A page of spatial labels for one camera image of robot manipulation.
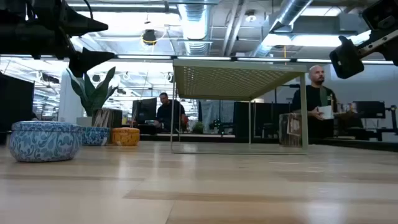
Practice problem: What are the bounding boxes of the black computer monitor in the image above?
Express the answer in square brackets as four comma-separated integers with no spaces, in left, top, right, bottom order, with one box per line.
[353,100,386,119]
[131,97,158,125]

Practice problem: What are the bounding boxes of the silver round ventilation duct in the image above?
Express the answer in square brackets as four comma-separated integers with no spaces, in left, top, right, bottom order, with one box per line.
[177,0,214,56]

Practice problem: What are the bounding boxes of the orange patterned tin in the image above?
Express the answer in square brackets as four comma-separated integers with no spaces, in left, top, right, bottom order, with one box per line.
[111,127,141,147]

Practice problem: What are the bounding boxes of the LED strip light bar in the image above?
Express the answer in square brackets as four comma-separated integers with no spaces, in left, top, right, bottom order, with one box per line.
[114,53,395,65]

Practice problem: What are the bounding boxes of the black round ceiling fixture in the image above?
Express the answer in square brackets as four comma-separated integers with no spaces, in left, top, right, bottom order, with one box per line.
[141,29,158,46]

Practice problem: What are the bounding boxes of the person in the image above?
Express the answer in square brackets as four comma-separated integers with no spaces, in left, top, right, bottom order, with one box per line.
[291,64,340,139]
[154,92,189,133]

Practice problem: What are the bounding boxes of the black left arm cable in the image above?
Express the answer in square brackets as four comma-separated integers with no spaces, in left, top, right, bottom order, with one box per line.
[81,0,95,20]

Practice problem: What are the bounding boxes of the silver slanted ventilation duct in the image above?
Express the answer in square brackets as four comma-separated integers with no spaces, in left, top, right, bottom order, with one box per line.
[251,0,313,58]

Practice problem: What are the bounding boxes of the black aluminium table frame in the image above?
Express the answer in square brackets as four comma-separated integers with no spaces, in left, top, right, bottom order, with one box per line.
[0,131,398,153]

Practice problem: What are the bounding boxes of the snake plant in white pot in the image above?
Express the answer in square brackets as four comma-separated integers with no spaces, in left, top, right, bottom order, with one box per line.
[66,66,119,128]

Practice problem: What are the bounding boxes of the light blue floral tin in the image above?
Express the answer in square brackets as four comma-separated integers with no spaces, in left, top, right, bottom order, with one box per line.
[8,120,83,163]

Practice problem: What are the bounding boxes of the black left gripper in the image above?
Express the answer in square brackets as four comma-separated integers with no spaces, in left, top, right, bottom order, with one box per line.
[22,0,116,78]

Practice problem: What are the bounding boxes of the black cabinet panels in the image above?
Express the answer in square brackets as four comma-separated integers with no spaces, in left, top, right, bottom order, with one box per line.
[233,101,293,138]

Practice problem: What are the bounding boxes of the white column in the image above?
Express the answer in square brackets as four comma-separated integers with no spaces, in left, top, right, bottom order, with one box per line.
[57,70,85,124]

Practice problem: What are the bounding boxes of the black partition panel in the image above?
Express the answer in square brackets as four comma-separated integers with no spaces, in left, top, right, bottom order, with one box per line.
[0,72,35,134]

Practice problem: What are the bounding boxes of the dark blue floral tin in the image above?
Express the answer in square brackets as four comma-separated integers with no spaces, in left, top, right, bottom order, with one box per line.
[81,126,111,147]

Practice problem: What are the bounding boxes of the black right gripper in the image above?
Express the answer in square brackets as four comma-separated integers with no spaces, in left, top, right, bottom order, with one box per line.
[328,0,398,80]

